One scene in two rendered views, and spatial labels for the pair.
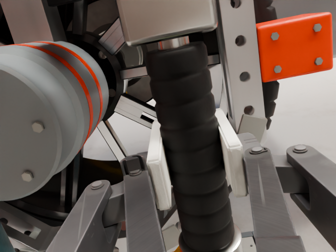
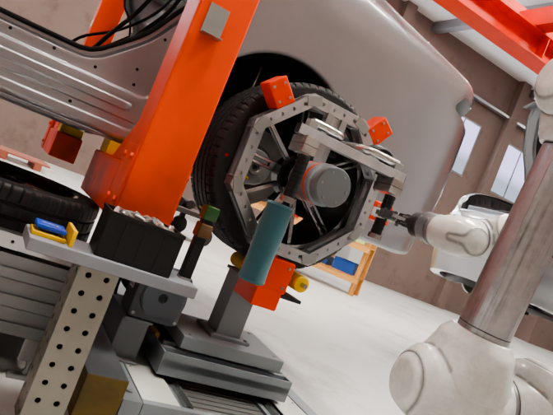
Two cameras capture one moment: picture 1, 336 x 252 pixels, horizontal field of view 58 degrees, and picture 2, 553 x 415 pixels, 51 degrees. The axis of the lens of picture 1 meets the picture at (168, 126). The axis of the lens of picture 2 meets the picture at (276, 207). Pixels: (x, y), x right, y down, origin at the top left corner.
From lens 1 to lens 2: 176 cm
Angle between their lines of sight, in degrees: 36
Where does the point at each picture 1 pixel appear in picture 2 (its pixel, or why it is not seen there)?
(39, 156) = (341, 199)
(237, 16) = (373, 193)
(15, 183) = (331, 202)
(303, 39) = not seen: hidden behind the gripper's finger
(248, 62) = (368, 208)
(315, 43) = not seen: hidden behind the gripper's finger
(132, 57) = (263, 173)
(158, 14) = (394, 190)
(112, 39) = not seen: hidden behind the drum
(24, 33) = (318, 158)
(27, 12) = (323, 153)
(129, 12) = (391, 188)
